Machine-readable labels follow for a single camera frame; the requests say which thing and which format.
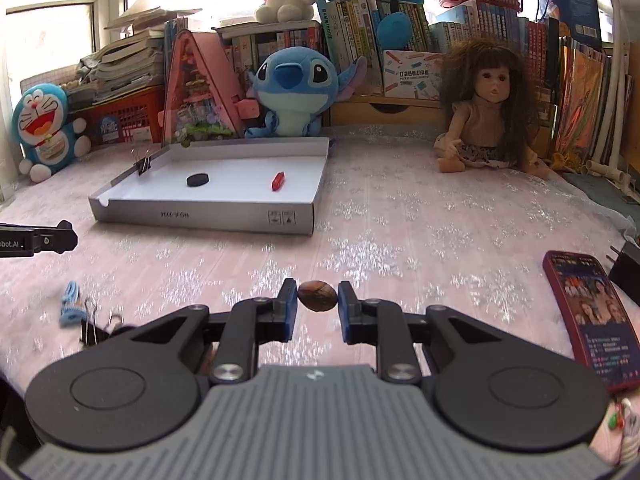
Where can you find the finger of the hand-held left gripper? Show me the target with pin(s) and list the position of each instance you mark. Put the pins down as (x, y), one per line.
(60, 240)

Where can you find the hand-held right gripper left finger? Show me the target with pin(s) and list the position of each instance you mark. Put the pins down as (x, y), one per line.
(287, 306)

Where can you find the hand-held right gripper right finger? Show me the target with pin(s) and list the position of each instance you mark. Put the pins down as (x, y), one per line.
(345, 311)

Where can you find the brown walnut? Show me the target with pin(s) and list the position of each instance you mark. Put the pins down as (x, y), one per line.
(316, 296)

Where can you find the blue hair clip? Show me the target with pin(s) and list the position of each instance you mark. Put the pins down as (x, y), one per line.
(70, 311)

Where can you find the large black binder clip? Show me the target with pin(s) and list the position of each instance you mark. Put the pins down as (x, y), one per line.
(97, 335)

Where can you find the white cardboard box tray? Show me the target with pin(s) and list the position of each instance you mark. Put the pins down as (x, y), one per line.
(240, 180)

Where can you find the pink snowflake tablecloth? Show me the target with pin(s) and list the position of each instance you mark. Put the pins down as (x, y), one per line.
(400, 240)

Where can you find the small black binder clip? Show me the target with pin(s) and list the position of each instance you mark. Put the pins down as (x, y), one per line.
(144, 166)

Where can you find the blue robot cat plush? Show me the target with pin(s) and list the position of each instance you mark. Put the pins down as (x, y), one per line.
(42, 120)

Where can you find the small red plastic piece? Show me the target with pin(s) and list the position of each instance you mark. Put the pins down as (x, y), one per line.
(278, 181)

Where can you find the red plastic crate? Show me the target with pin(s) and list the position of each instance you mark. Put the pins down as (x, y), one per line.
(130, 110)

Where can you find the black round disc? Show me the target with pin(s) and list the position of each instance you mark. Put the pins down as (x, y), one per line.
(197, 179)

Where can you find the pile of loose books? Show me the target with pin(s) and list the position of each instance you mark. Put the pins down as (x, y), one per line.
(125, 60)

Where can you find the pink triangular toy house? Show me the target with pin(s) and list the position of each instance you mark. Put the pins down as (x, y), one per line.
(192, 90)

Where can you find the wooden desktop shelf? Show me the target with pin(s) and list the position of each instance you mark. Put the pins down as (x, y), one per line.
(400, 115)

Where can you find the blue alien plush toy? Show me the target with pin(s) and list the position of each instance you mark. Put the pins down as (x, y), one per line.
(295, 85)

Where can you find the smartphone in red case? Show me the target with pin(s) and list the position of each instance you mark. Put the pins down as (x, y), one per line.
(585, 305)

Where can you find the white printed cardboard box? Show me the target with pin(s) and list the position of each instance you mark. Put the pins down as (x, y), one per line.
(412, 75)

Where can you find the brown-haired doll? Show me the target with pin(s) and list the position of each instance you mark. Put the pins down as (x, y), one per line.
(492, 82)

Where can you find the black charger plug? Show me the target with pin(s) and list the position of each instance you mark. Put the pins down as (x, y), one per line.
(627, 275)

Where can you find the row of shelved books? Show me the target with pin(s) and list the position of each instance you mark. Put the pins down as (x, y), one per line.
(360, 20)

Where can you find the small colourful charm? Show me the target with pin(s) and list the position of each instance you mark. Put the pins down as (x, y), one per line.
(619, 415)

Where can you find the row of colourful picture books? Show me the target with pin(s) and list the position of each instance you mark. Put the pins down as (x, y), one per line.
(580, 90)

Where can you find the white plastic pipes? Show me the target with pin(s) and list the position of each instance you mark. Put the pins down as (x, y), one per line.
(617, 85)

